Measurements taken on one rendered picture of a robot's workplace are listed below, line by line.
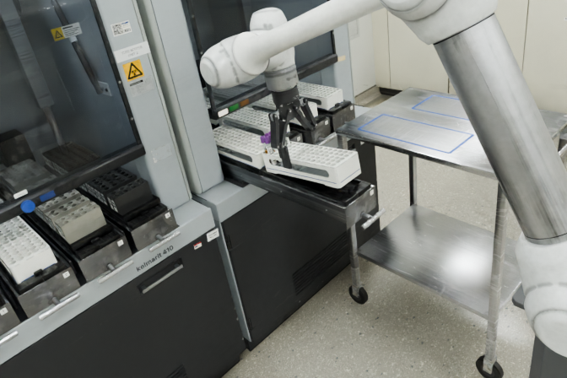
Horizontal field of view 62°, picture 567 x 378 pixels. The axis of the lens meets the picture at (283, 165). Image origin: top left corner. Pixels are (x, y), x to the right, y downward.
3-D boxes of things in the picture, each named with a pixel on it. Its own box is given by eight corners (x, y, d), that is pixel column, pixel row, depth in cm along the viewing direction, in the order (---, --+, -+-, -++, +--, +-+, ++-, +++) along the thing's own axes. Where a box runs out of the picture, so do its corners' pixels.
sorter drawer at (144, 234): (48, 186, 179) (39, 164, 175) (83, 170, 187) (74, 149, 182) (145, 258, 130) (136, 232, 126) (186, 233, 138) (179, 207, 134)
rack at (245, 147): (204, 151, 169) (201, 135, 166) (226, 140, 175) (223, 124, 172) (260, 172, 149) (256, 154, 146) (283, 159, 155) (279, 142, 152)
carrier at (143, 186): (150, 196, 143) (144, 179, 140) (153, 197, 141) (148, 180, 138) (116, 214, 136) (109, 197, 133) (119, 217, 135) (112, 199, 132)
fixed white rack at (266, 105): (248, 114, 194) (245, 99, 191) (266, 105, 199) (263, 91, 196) (301, 128, 174) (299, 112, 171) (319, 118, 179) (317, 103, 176)
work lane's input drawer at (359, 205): (199, 167, 173) (193, 145, 169) (228, 152, 181) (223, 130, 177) (359, 236, 124) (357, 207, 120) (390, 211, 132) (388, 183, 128)
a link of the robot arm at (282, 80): (302, 62, 128) (306, 83, 131) (279, 62, 135) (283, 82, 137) (278, 72, 123) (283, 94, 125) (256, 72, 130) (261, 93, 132)
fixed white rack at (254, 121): (219, 128, 185) (215, 114, 182) (239, 119, 191) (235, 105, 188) (271, 145, 165) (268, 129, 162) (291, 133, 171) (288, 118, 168)
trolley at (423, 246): (348, 299, 205) (328, 127, 167) (409, 245, 230) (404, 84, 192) (501, 390, 159) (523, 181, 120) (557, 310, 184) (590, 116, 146)
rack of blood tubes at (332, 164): (265, 171, 147) (261, 153, 144) (288, 157, 152) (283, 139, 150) (339, 188, 125) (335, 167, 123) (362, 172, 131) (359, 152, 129)
